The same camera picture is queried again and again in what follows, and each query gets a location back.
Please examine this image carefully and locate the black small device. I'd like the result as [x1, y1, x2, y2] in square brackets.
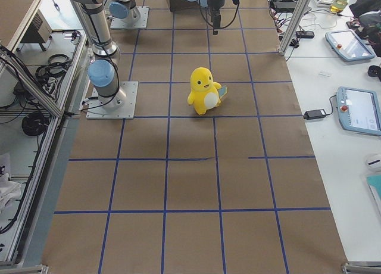
[295, 31, 315, 39]

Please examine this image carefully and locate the coiled black cable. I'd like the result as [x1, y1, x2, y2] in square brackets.
[21, 110, 49, 137]

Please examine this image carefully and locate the white round device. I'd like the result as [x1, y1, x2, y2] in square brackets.
[366, 154, 381, 172]

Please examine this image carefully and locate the yellow plush toy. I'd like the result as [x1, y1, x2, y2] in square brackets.
[187, 67, 227, 116]

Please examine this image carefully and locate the grey metal box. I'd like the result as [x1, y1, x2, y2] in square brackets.
[20, 10, 52, 51]

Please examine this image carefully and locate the black bag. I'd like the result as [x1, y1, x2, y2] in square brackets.
[349, 0, 380, 26]

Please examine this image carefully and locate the teal notebook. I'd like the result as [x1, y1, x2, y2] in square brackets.
[366, 175, 380, 208]

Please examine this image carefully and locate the black power adapter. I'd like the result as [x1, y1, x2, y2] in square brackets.
[303, 109, 327, 120]

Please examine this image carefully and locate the yellow liquid bottle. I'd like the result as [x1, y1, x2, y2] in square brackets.
[330, 0, 349, 14]

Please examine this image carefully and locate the upper teach pendant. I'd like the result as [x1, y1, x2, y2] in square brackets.
[325, 30, 376, 61]

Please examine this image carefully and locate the lower teach pendant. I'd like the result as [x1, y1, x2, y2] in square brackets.
[336, 86, 380, 136]

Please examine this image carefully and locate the aluminium frame post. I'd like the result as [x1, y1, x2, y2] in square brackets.
[278, 0, 311, 55]

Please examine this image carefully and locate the teach pendant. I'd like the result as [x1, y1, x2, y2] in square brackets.
[325, 30, 376, 61]
[336, 86, 380, 136]

